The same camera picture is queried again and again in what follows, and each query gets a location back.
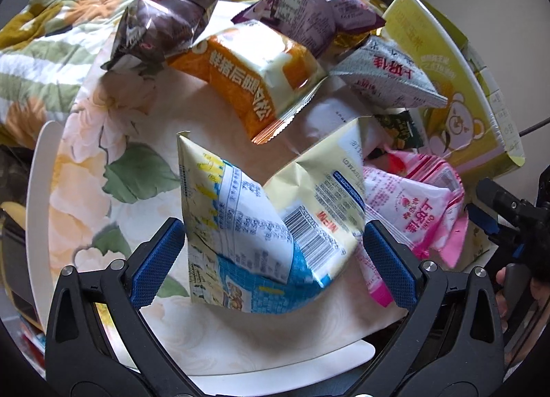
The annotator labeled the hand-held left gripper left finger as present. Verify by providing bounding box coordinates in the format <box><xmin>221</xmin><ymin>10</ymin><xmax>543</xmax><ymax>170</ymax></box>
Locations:
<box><xmin>45</xmin><ymin>217</ymin><xmax>202</xmax><ymax>397</ymax></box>

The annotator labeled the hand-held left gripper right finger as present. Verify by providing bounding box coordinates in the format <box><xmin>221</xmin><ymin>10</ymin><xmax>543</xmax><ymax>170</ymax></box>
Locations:
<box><xmin>356</xmin><ymin>219</ymin><xmax>505</xmax><ymax>397</ymax></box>

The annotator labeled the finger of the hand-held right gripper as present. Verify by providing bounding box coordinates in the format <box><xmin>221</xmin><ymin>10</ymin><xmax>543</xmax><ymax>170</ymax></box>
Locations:
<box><xmin>465</xmin><ymin>203</ymin><xmax>523</xmax><ymax>252</ymax></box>
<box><xmin>476</xmin><ymin>178</ymin><xmax>536</xmax><ymax>230</ymax></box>

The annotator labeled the yellow and blue snack packet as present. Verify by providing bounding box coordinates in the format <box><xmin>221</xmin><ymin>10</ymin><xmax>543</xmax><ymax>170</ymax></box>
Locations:
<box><xmin>177</xmin><ymin>115</ymin><xmax>367</xmax><ymax>314</ymax></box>

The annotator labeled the yellow-green cardboard box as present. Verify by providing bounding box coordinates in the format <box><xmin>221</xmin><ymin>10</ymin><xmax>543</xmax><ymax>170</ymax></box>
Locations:
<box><xmin>380</xmin><ymin>0</ymin><xmax>527</xmax><ymax>178</ymax></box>

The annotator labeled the grey speckled snack packet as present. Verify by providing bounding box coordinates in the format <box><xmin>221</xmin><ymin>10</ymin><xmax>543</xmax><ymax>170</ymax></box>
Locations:
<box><xmin>329</xmin><ymin>36</ymin><xmax>449</xmax><ymax>111</ymax></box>

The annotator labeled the purple snack packet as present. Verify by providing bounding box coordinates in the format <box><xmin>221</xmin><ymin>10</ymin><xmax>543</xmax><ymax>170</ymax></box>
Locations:
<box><xmin>231</xmin><ymin>0</ymin><xmax>386</xmax><ymax>58</ymax></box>

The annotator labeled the person's right hand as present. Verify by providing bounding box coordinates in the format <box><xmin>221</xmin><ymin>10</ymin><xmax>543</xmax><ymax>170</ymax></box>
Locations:
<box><xmin>495</xmin><ymin>267</ymin><xmax>550</xmax><ymax>334</ymax></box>

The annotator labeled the pink snack packet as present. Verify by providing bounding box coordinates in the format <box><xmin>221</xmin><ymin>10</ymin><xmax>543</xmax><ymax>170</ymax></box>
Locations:
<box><xmin>354</xmin><ymin>150</ymin><xmax>469</xmax><ymax>307</ymax></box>

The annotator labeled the dark green snack packet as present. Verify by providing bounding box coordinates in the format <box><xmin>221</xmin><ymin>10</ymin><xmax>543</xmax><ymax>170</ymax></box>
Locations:
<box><xmin>376</xmin><ymin>110</ymin><xmax>426</xmax><ymax>152</ymax></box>

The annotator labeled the yellow rounded object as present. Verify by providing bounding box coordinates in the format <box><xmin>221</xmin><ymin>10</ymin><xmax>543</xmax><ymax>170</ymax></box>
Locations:
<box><xmin>0</xmin><ymin>201</ymin><xmax>32</xmax><ymax>231</ymax></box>

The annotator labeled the orange and white snack packet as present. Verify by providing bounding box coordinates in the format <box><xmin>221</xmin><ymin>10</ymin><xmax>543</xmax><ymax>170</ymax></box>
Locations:
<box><xmin>167</xmin><ymin>20</ymin><xmax>327</xmax><ymax>145</ymax></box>

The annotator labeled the dark brown snack packet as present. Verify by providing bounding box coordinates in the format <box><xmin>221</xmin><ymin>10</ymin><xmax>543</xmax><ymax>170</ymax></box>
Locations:
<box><xmin>101</xmin><ymin>0</ymin><xmax>233</xmax><ymax>71</ymax></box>

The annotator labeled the floral blanket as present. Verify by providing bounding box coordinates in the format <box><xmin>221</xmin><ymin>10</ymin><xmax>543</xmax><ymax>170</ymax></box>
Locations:
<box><xmin>0</xmin><ymin>0</ymin><xmax>387</xmax><ymax>148</ymax></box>

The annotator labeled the black cable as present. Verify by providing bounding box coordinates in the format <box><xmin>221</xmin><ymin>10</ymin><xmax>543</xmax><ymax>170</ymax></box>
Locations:
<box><xmin>519</xmin><ymin>119</ymin><xmax>550</xmax><ymax>136</ymax></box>

